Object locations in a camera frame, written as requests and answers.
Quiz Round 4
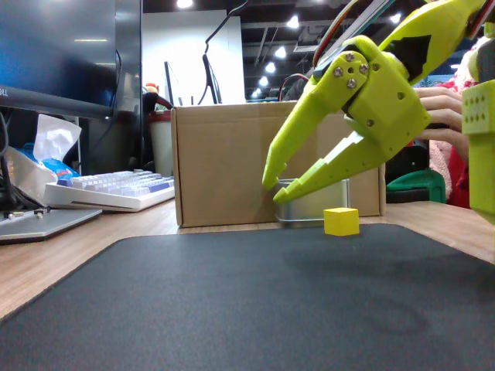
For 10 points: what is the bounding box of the yellow cube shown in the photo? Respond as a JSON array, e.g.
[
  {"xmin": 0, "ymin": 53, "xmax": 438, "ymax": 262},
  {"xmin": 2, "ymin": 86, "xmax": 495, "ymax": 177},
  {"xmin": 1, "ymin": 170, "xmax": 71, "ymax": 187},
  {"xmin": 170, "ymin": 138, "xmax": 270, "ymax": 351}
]
[{"xmin": 323, "ymin": 206, "xmax": 360, "ymax": 237}]

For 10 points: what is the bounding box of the lime green robot base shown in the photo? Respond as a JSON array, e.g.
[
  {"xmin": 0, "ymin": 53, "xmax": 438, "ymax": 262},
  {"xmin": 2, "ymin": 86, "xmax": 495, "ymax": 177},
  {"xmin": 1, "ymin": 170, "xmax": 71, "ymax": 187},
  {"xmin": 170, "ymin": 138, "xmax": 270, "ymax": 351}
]
[{"xmin": 461, "ymin": 36, "xmax": 495, "ymax": 226}]

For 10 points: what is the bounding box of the rectangular metal tin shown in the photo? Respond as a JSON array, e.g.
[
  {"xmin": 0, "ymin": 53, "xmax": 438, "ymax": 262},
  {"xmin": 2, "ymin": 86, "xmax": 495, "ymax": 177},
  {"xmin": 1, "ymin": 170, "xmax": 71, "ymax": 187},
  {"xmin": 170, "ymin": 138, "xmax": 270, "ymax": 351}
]
[{"xmin": 274, "ymin": 178, "xmax": 353, "ymax": 229}]

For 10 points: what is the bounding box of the person's hand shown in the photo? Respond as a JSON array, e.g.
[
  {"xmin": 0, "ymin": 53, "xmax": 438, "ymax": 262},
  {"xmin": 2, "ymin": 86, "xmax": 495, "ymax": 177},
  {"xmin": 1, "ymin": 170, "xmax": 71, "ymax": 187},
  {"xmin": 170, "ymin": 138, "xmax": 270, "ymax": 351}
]
[{"xmin": 414, "ymin": 86, "xmax": 471, "ymax": 156}]

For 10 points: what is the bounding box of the black box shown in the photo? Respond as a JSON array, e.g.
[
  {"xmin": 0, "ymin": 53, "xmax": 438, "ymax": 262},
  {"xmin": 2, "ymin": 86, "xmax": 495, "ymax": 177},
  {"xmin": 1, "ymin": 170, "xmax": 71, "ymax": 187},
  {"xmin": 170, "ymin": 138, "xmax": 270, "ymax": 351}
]
[{"xmin": 385, "ymin": 145, "xmax": 431, "ymax": 185}]

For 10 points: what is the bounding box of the brown cardboard box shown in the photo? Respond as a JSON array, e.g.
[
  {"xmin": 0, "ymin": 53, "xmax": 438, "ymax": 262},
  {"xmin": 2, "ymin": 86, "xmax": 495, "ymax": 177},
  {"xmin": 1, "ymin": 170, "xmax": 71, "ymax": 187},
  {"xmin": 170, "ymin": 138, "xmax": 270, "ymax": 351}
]
[{"xmin": 170, "ymin": 100, "xmax": 387, "ymax": 229}]

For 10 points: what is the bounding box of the green plastic clamp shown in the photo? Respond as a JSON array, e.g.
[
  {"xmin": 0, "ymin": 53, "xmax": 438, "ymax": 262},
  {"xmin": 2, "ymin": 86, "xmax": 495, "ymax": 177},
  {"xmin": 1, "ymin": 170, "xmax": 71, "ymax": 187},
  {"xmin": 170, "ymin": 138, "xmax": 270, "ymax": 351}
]
[{"xmin": 386, "ymin": 168, "xmax": 448, "ymax": 205}]

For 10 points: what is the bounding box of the thin background monitor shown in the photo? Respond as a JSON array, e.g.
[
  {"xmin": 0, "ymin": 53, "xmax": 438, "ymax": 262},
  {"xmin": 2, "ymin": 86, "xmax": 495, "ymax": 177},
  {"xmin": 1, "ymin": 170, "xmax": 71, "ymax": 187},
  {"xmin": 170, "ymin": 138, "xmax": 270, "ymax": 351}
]
[{"xmin": 163, "ymin": 60, "xmax": 183, "ymax": 107}]

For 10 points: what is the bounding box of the white bin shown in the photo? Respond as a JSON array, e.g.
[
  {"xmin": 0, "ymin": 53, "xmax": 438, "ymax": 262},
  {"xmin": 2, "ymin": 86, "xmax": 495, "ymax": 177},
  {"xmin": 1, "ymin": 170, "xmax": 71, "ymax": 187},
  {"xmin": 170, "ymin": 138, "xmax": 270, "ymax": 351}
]
[{"xmin": 148, "ymin": 111, "xmax": 174, "ymax": 178}]

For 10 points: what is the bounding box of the red and orange plush toy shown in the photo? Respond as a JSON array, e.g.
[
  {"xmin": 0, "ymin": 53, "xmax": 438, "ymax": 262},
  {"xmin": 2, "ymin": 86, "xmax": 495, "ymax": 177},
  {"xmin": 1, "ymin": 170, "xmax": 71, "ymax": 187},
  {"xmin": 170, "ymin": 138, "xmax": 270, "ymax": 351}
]
[{"xmin": 142, "ymin": 82, "xmax": 174, "ymax": 114}]

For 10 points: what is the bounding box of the black desk mat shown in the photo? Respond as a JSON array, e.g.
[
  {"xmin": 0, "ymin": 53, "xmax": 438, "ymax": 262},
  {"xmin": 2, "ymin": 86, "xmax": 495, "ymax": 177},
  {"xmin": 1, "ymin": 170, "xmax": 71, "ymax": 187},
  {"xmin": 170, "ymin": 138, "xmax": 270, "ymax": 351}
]
[{"xmin": 0, "ymin": 223, "xmax": 495, "ymax": 371}]

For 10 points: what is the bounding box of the white and purple keyboard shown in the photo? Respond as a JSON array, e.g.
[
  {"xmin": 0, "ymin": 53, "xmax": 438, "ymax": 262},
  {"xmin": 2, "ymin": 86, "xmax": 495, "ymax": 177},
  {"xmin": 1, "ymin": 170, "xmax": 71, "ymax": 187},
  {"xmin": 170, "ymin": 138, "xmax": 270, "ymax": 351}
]
[{"xmin": 43, "ymin": 168, "xmax": 176, "ymax": 213}]

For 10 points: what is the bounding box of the tissue pack with white tissue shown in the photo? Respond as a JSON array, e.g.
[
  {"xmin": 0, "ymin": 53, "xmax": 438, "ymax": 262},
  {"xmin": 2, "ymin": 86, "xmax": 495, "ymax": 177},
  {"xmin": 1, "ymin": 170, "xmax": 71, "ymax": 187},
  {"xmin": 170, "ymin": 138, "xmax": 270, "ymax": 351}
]
[{"xmin": 7, "ymin": 113, "xmax": 83, "ymax": 202}]

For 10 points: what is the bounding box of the black computer monitor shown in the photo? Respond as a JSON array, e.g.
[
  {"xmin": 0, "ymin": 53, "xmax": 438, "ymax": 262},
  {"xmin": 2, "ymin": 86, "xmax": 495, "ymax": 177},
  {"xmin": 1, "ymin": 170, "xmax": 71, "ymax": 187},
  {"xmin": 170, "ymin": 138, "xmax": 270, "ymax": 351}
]
[{"xmin": 0, "ymin": 0, "xmax": 143, "ymax": 120}]

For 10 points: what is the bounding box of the silver monitor stand base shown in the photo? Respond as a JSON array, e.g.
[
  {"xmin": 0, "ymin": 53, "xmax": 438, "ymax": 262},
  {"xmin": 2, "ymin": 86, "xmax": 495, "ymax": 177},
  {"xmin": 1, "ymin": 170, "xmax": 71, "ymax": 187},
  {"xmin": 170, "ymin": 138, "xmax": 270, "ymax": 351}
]
[{"xmin": 0, "ymin": 207, "xmax": 104, "ymax": 245}]

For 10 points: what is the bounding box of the red wire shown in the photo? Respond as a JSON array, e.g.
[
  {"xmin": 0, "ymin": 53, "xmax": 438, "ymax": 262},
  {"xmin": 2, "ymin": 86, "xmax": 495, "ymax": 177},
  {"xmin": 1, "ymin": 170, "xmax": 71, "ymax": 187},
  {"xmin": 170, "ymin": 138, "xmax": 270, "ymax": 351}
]
[{"xmin": 278, "ymin": 72, "xmax": 311, "ymax": 102}]

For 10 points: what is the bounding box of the multicolour ribbon cable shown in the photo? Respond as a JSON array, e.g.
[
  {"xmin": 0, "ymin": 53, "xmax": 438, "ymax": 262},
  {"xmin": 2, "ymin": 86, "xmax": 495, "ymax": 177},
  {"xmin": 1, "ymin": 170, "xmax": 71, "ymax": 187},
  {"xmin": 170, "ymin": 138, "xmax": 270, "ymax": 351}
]
[{"xmin": 311, "ymin": 0, "xmax": 398, "ymax": 77}]

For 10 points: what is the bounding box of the black hanging cable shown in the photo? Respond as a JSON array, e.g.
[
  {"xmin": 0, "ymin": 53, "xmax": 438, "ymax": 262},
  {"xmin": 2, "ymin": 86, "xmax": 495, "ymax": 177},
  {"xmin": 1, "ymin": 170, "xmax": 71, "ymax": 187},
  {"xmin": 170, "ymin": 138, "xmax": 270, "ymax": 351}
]
[{"xmin": 197, "ymin": 0, "xmax": 249, "ymax": 106}]

